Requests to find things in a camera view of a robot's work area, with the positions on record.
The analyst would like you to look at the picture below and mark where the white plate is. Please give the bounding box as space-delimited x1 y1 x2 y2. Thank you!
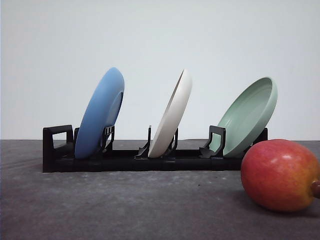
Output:
148 69 193 159

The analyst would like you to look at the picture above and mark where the black plate rack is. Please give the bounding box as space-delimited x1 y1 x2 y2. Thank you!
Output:
42 124 269 173

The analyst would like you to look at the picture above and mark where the blue plate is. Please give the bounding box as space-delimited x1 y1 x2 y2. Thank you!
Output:
74 67 125 160

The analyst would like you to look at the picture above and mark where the green plate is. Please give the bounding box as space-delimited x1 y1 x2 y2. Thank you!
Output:
210 77 278 156

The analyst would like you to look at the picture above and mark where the red pomegranate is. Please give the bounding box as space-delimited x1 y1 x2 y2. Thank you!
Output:
240 139 320 212

